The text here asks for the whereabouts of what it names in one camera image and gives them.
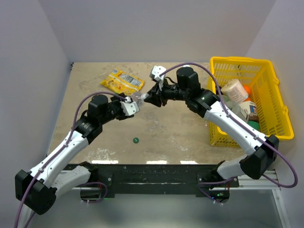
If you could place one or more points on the orange ball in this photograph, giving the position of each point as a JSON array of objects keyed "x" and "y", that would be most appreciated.
[{"x": 247, "y": 89}]

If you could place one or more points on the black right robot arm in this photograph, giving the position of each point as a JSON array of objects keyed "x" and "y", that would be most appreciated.
[{"x": 258, "y": 148}]

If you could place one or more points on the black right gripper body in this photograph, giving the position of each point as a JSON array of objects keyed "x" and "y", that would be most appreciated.
[{"x": 168, "y": 92}]

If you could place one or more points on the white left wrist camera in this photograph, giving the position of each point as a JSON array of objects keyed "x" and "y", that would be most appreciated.
[{"x": 129, "y": 106}]

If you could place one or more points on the grey tape roll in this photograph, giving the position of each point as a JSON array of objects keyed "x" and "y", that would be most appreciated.
[{"x": 235, "y": 108}]

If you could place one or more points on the green bottle cap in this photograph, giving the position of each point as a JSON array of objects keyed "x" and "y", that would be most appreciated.
[{"x": 135, "y": 140}]

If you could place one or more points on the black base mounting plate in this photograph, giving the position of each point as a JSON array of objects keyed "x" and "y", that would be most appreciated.
[{"x": 151, "y": 179}]

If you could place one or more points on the yellow plastic basket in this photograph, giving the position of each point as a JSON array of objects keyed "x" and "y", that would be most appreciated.
[{"x": 260, "y": 76}]

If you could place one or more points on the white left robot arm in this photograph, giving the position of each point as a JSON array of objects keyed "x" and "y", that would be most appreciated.
[{"x": 39, "y": 187}]

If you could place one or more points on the small white bottle cap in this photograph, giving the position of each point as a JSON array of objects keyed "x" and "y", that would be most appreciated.
[{"x": 144, "y": 96}]

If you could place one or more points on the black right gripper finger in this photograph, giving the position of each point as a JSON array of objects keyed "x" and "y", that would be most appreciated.
[
  {"x": 154, "y": 100},
  {"x": 153, "y": 91}
]

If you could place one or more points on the yellow snack bag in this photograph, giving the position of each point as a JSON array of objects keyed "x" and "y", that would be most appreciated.
[{"x": 119, "y": 81}]

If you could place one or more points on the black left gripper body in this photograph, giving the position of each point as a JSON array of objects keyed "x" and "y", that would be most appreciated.
[{"x": 116, "y": 109}]

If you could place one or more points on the green can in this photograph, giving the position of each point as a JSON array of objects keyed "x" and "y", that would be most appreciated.
[{"x": 254, "y": 125}]

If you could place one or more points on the small labelled clear bottle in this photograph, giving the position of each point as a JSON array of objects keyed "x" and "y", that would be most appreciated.
[{"x": 136, "y": 97}]

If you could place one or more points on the orange white carton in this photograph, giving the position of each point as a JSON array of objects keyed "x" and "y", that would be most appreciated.
[{"x": 250, "y": 110}]

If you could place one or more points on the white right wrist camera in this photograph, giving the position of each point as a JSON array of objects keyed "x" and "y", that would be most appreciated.
[{"x": 156, "y": 76}]

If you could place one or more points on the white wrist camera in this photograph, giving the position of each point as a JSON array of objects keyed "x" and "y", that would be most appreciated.
[
  {"x": 156, "y": 76},
  {"x": 129, "y": 106}
]

